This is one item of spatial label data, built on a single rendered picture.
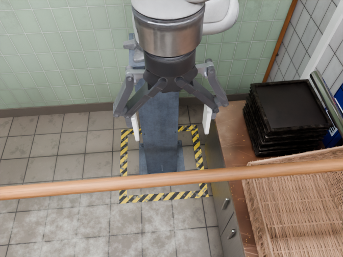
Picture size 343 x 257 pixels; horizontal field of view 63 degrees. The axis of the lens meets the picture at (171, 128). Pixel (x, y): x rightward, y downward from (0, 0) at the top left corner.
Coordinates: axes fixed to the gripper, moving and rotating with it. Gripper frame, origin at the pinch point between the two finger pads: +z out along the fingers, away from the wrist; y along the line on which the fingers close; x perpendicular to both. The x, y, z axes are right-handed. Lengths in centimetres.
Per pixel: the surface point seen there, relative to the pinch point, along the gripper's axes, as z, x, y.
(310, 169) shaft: 13.1, 5.7, -31.0
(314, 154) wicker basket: 54, -20, -60
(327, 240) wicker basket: 75, 8, -61
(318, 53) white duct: 48, -74, -83
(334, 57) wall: 43, -65, -84
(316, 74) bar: 15, -26, -47
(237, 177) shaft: 13.3, 5.5, -14.1
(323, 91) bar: 16, -20, -47
